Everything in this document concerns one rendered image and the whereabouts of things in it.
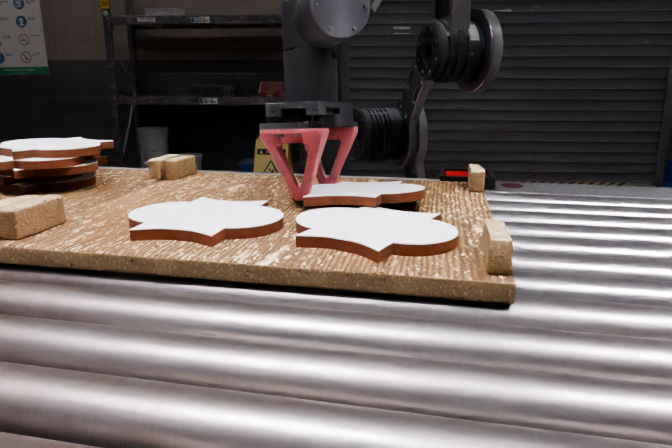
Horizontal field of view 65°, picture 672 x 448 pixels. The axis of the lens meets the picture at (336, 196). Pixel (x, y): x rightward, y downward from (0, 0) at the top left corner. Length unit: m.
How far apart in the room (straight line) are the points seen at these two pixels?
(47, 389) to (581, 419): 0.26
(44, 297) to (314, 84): 0.31
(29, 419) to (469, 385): 0.21
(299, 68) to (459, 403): 0.37
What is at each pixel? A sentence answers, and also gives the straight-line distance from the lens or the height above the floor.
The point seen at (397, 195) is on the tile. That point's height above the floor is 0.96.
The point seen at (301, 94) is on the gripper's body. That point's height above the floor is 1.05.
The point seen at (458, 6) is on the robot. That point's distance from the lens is 1.31.
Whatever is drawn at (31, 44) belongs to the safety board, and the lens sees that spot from 6.30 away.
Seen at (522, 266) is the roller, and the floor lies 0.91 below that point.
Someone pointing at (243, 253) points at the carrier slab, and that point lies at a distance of 0.41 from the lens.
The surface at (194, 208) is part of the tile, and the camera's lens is 0.52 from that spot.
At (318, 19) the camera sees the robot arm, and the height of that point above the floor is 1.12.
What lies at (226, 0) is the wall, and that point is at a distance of 5.50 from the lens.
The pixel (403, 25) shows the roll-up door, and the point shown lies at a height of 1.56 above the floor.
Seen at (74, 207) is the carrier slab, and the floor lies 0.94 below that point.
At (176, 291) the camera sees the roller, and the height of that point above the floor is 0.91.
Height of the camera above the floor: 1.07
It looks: 13 degrees down
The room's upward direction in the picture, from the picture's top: straight up
